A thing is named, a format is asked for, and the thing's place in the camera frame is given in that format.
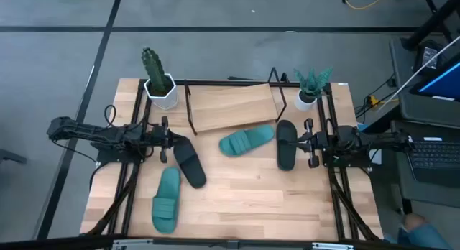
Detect black stand leg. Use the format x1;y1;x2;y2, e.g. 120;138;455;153
400;0;460;52

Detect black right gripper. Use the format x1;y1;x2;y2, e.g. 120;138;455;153
287;117;330;169

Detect black laptop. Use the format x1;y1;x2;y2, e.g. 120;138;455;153
407;134;460;188

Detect monitor with blue screen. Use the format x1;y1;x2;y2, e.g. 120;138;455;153
409;61;460;102

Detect black bar with silver brackets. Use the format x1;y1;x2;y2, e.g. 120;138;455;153
0;233;460;250

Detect grey desk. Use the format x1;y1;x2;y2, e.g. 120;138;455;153
389;36;460;208

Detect small round white pot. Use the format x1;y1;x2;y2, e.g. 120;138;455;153
294;88;318;113

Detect yellow cable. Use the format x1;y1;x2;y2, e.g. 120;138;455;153
337;0;391;11

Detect black floor cables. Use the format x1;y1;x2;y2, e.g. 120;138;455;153
354;73;397;119

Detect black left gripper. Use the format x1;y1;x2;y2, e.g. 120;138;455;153
150;116;189;164

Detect black box with white label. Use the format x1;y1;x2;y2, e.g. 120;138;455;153
413;40;449;75

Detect wooden shelf with black frame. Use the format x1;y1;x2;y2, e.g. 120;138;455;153
183;66;290;136

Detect black aluminium table frame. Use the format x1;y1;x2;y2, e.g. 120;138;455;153
80;78;382;244

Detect person's leg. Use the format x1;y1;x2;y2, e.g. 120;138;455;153
396;211;454;250

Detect small spiky green plant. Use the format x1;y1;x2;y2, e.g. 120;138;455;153
293;65;334;99

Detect tall green cactus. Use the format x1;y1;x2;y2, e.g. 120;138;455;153
140;47;174;97

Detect dark grey furniture foot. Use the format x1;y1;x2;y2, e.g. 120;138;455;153
0;148;28;165

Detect black rubber slide sandal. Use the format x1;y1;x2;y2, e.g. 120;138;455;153
275;119;299;172
172;136;208;190

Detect black cable bundle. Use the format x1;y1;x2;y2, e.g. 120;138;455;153
86;162;142;237
329;167;379;241

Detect green rubber slide sandal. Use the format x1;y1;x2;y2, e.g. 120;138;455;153
218;124;276;158
151;166;182;234

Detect thin white cable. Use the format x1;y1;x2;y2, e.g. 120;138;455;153
377;34;460;111

